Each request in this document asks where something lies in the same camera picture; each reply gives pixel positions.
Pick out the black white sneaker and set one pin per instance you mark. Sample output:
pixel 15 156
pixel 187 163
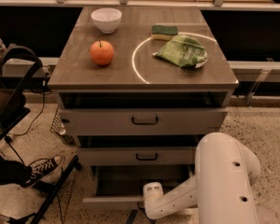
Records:
pixel 41 168

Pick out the green chip bag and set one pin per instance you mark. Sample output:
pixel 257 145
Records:
pixel 183 51

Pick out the blue tape cross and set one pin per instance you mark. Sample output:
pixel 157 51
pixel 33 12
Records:
pixel 131 217

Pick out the grey bottom drawer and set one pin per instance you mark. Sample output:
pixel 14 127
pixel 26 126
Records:
pixel 121 187

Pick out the grey drawer cabinet wooden top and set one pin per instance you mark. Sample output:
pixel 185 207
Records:
pixel 137 79

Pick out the grey top drawer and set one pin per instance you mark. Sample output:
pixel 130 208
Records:
pixel 155 121

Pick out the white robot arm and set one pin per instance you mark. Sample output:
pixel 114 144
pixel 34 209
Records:
pixel 225 170

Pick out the green yellow sponge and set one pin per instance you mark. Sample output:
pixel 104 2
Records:
pixel 163 32

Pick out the orange apple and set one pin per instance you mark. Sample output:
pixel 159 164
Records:
pixel 101 52

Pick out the white bowl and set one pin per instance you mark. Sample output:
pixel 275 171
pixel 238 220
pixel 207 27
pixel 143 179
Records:
pixel 107 19

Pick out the grey middle drawer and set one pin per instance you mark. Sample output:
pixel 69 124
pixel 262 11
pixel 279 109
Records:
pixel 104 156

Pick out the grey drawer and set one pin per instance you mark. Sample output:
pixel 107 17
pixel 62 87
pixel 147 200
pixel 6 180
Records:
pixel 104 156
pixel 121 187
pixel 155 121

